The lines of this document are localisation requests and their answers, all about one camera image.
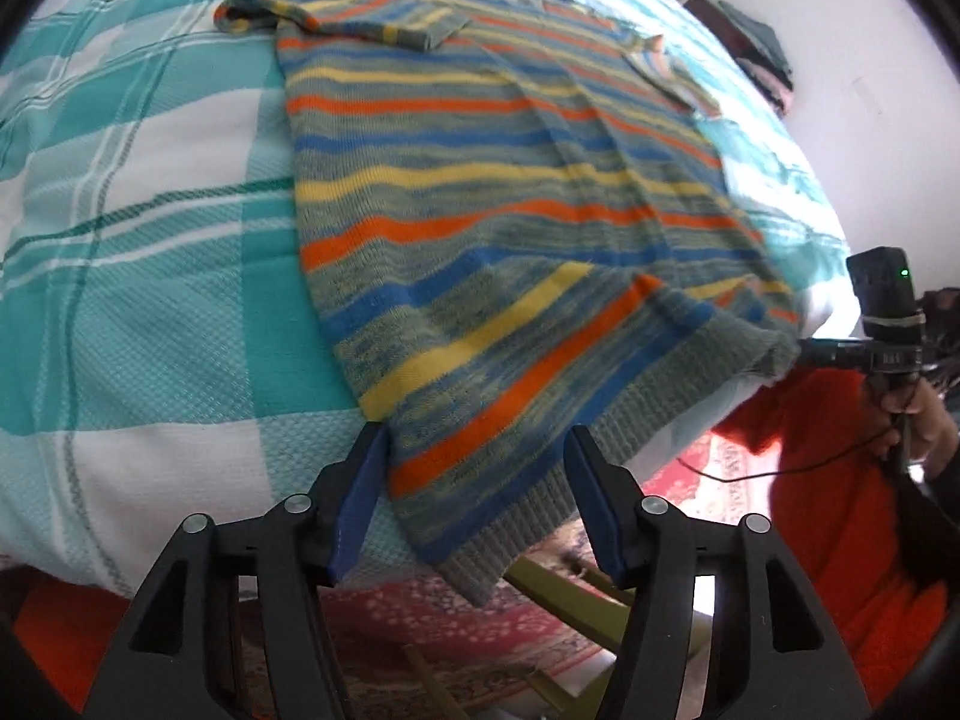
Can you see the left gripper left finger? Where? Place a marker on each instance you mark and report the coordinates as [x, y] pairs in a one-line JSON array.
[[177, 654]]

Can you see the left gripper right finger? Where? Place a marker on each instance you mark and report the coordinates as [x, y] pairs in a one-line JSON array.
[[775, 650]]

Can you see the striped knit sweater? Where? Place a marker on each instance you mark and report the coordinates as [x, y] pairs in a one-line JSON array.
[[506, 230]]

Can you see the person's red clothing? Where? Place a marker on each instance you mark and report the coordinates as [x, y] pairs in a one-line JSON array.
[[836, 510]]

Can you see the pile of clothes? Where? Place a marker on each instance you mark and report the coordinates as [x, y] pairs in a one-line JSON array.
[[764, 61]]

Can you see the person's right hand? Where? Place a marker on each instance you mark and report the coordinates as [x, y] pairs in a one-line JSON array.
[[915, 417]]

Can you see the olive green stool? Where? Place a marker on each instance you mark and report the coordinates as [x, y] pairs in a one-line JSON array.
[[590, 605]]

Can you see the dark wooden nightstand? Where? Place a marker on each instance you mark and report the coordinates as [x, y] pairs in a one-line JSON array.
[[727, 34]]

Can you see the red patterned rug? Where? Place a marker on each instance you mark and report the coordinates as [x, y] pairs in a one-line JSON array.
[[483, 655]]

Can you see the teal plaid bedspread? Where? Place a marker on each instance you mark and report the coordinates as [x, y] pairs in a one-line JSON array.
[[160, 354]]

